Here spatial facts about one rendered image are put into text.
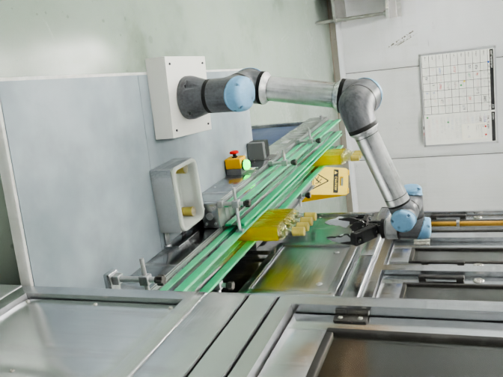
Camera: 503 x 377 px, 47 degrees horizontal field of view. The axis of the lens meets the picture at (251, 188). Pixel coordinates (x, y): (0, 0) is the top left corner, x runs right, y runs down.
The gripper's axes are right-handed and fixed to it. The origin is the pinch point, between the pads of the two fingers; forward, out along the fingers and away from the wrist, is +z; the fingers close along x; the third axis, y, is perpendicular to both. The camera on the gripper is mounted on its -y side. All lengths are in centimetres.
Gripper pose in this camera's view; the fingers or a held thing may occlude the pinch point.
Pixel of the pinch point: (328, 230)
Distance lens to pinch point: 212.6
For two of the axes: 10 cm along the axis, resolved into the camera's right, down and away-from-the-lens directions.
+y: 3.4, -2.9, 8.9
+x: -1.4, -9.6, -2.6
